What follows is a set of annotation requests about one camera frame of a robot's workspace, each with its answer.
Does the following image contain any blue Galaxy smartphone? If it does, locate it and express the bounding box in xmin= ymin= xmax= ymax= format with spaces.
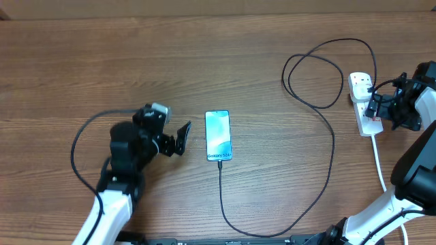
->
xmin=205 ymin=110 xmax=232 ymax=161

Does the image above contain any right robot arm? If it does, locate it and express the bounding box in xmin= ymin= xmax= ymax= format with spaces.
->
xmin=307 ymin=61 xmax=435 ymax=244

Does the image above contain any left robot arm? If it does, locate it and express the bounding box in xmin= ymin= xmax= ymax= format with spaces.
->
xmin=73 ymin=121 xmax=191 ymax=244

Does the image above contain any white charger plug adapter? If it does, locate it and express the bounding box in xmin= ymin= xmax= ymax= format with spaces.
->
xmin=350 ymin=83 xmax=373 ymax=103

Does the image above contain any white power strip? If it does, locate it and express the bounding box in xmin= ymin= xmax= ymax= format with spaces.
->
xmin=347 ymin=72 xmax=384 ymax=137

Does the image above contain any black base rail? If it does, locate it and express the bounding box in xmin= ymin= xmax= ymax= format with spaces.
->
xmin=114 ymin=231 xmax=335 ymax=245

